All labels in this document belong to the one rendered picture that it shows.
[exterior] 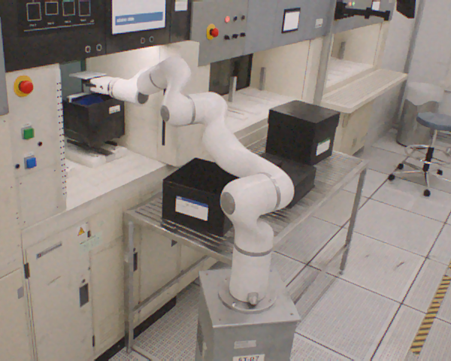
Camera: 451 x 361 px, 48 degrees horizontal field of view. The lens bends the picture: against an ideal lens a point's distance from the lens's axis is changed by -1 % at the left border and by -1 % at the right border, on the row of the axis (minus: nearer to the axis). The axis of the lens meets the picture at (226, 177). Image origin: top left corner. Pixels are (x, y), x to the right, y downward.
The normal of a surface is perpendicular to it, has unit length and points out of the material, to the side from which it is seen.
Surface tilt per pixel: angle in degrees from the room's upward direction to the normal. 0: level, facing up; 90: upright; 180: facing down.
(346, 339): 0
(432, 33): 90
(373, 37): 90
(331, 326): 0
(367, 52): 90
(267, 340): 90
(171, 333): 0
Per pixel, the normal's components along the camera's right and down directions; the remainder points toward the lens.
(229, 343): 0.20, 0.43
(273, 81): -0.55, 0.32
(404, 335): 0.08, -0.90
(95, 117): 0.84, 0.26
